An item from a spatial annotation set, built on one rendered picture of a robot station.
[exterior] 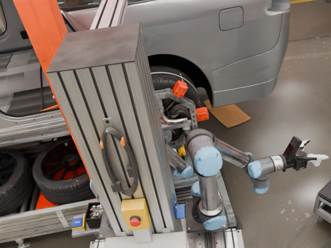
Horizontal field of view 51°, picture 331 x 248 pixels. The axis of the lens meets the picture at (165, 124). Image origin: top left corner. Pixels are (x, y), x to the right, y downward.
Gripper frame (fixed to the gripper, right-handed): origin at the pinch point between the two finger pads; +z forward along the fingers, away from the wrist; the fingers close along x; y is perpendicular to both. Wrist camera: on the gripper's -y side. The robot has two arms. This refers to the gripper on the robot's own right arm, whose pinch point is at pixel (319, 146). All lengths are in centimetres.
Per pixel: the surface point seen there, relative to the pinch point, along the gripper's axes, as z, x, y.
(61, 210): -153, -95, 74
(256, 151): 28, -137, 106
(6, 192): -193, -119, 60
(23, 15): -119, -62, -78
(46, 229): -172, -100, 93
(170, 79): -48, -105, -6
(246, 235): -20, -56, 117
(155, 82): -59, -103, -7
